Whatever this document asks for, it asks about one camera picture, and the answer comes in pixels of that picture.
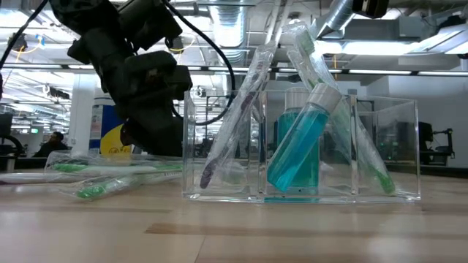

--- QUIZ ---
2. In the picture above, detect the Lysol wipes canister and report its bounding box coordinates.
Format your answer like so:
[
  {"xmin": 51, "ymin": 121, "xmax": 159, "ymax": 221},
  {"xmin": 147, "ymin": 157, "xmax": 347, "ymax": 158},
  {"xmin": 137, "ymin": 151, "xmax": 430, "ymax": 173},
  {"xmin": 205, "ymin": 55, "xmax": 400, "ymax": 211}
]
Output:
[{"xmin": 89, "ymin": 104, "xmax": 133, "ymax": 157}]

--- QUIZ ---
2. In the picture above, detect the black ceiling-mounted camera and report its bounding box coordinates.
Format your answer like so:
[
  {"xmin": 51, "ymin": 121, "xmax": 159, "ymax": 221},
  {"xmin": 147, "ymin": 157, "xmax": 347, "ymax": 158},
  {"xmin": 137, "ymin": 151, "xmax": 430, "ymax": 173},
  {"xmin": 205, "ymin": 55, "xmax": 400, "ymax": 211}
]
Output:
[{"xmin": 7, "ymin": 32, "xmax": 29, "ymax": 53}]

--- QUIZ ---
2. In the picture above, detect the blue mouthwash bottle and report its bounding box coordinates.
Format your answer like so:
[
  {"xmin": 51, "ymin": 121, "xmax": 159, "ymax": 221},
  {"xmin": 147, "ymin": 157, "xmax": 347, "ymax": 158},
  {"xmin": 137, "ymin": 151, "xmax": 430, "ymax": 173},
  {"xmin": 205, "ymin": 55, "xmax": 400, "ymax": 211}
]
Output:
[
  {"xmin": 276, "ymin": 86, "xmax": 321, "ymax": 189},
  {"xmin": 266, "ymin": 83, "xmax": 343, "ymax": 193}
]

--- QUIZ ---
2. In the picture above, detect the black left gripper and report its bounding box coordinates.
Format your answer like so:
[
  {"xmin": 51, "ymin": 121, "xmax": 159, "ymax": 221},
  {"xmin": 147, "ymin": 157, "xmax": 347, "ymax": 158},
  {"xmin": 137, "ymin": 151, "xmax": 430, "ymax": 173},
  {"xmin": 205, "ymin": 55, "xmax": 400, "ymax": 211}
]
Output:
[{"xmin": 67, "ymin": 27, "xmax": 194, "ymax": 158}]

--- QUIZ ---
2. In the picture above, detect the silver ventilation duct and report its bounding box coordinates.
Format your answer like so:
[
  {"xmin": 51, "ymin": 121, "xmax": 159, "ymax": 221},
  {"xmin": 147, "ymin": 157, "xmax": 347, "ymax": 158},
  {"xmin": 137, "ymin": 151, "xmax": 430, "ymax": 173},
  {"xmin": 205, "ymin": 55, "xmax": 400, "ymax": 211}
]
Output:
[
  {"xmin": 317, "ymin": 0, "xmax": 355, "ymax": 39},
  {"xmin": 209, "ymin": 0, "xmax": 250, "ymax": 67}
]

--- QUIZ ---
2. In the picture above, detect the clear acrylic organizer box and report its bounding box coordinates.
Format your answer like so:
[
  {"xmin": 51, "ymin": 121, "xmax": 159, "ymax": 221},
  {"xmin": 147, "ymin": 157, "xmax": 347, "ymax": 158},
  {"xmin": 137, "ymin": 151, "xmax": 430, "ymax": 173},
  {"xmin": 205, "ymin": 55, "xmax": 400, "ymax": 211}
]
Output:
[{"xmin": 182, "ymin": 88, "xmax": 422, "ymax": 204}]

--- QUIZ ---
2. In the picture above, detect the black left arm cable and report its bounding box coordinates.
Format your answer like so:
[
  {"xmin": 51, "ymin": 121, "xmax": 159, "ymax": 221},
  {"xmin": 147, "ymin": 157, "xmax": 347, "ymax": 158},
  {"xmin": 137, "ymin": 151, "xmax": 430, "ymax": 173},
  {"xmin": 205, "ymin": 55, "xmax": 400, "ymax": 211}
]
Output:
[{"xmin": 162, "ymin": 0, "xmax": 237, "ymax": 127}]

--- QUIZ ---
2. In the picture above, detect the green toothbrush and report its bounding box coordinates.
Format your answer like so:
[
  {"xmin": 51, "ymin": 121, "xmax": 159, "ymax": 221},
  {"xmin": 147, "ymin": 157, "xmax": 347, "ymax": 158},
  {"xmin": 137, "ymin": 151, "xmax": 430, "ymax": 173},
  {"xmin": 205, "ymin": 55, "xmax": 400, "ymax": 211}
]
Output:
[
  {"xmin": 286, "ymin": 23, "xmax": 397, "ymax": 197},
  {"xmin": 45, "ymin": 150, "xmax": 184, "ymax": 177},
  {"xmin": 59, "ymin": 174, "xmax": 144, "ymax": 202}
]

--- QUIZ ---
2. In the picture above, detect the person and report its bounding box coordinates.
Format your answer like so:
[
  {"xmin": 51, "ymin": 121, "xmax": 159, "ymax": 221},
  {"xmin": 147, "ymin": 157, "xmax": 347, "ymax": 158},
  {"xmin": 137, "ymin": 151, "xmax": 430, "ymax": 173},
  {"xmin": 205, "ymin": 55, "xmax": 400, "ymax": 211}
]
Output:
[{"xmin": 32, "ymin": 131, "xmax": 69, "ymax": 159}]

